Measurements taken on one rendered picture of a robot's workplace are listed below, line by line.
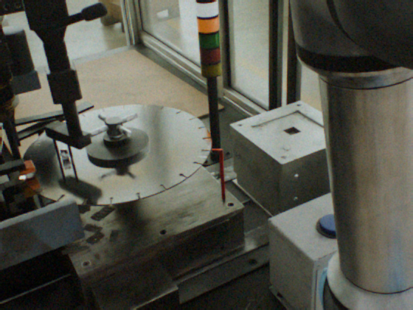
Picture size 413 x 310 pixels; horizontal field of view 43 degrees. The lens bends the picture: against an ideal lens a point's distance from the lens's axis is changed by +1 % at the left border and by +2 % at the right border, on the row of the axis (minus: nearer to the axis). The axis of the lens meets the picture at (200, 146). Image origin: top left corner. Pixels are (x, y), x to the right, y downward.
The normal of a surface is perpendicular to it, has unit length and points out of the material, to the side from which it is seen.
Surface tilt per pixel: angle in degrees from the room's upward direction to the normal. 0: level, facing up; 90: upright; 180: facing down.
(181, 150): 0
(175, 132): 0
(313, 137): 0
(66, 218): 90
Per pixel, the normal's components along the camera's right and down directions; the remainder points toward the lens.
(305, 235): -0.07, -0.85
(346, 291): -0.76, -0.26
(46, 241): 0.47, 0.43
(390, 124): 0.05, 0.54
